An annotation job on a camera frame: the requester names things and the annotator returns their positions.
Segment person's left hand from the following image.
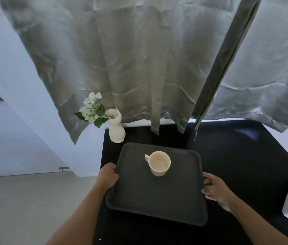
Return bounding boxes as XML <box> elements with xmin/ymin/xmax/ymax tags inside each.
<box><xmin>96</xmin><ymin>162</ymin><xmax>119</xmax><ymax>195</ymax></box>

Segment person's right hand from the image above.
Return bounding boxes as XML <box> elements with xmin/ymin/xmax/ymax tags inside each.
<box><xmin>201</xmin><ymin>172</ymin><xmax>234</xmax><ymax>212</ymax></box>

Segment dark grey square tray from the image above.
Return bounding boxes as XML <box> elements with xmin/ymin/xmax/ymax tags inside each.
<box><xmin>106</xmin><ymin>142</ymin><xmax>208</xmax><ymax>226</ymax></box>

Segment person's right forearm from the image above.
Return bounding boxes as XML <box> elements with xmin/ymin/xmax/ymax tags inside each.
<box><xmin>220</xmin><ymin>196</ymin><xmax>288</xmax><ymax>245</ymax></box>

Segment person's left forearm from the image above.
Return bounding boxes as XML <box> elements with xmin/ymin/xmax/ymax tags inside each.
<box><xmin>46</xmin><ymin>185</ymin><xmax>106</xmax><ymax>245</ymax></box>

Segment white ceramic vase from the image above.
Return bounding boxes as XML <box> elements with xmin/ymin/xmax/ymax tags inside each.
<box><xmin>105</xmin><ymin>108</ymin><xmax>126</xmax><ymax>144</ymax></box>

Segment cream ceramic cup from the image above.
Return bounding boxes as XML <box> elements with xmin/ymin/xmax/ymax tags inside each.
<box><xmin>144</xmin><ymin>151</ymin><xmax>171</xmax><ymax>177</ymax></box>

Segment white flowers with green leaves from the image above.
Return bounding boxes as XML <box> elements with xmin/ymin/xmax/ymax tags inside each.
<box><xmin>74</xmin><ymin>92</ymin><xmax>109</xmax><ymax>129</ymax></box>

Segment grey curtain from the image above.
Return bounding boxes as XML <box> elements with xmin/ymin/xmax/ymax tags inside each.
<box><xmin>191</xmin><ymin>0</ymin><xmax>288</xmax><ymax>141</ymax></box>
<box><xmin>0</xmin><ymin>0</ymin><xmax>244</xmax><ymax>145</ymax></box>

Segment white door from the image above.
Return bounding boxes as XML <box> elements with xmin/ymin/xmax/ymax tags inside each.
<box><xmin>0</xmin><ymin>62</ymin><xmax>69</xmax><ymax>177</ymax></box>

